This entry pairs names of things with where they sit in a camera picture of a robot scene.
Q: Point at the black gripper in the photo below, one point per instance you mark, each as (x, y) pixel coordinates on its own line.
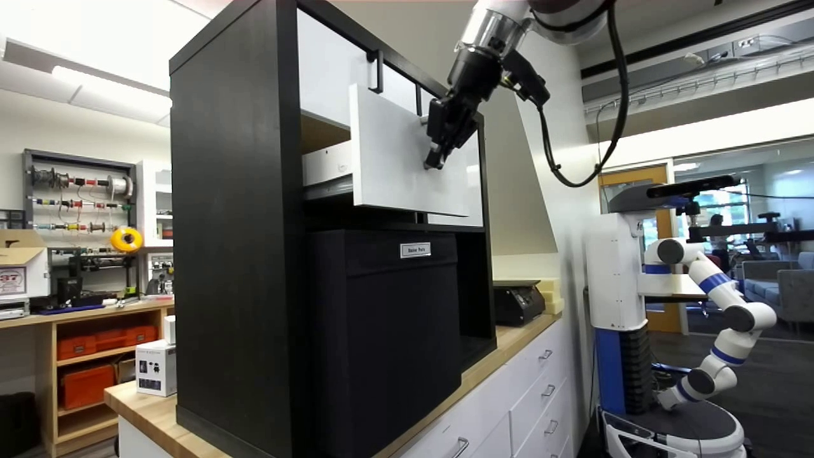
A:
(463, 91)

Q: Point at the white silver Franka robot arm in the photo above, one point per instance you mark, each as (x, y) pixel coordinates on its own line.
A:
(510, 20)

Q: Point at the white blue segmented robot arm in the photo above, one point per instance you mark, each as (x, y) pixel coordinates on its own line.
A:
(722, 294)

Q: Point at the white label on bin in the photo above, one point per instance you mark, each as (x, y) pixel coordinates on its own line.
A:
(415, 250)

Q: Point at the black desktop device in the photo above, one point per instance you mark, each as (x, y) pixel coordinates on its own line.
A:
(518, 304)

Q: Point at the black fabric storage bin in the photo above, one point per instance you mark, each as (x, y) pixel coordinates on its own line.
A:
(383, 339)

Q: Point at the white blue mobile robot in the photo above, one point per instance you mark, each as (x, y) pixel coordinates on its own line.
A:
(613, 287)

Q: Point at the black shelf cabinet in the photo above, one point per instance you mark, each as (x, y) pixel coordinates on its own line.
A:
(232, 220)

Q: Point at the white base cabinet with drawers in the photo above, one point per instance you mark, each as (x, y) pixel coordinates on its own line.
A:
(526, 398)

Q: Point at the yellow tape roll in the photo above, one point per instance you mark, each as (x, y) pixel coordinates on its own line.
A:
(128, 240)

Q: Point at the white product box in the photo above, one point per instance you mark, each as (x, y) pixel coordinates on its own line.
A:
(156, 369)

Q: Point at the grey pegboard tool rack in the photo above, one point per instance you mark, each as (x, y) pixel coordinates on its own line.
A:
(77, 191)

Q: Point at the black benchtop machine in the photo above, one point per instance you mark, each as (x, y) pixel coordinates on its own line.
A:
(81, 281)

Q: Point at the long orange storage bin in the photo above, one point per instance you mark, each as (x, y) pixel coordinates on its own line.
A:
(103, 341)

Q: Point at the large orange storage bin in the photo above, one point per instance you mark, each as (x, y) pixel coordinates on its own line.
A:
(87, 385)

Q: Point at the brown cardboard box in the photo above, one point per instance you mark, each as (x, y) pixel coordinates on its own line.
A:
(18, 244)

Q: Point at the white boxy appliance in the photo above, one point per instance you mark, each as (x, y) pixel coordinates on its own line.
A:
(22, 284)

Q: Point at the wooden workbench with shelves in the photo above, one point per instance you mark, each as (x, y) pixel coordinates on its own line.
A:
(42, 356)

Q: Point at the black floor bin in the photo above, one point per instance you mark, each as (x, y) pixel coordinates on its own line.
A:
(16, 423)

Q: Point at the black wrist camera block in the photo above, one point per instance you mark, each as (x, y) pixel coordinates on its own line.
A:
(526, 77)

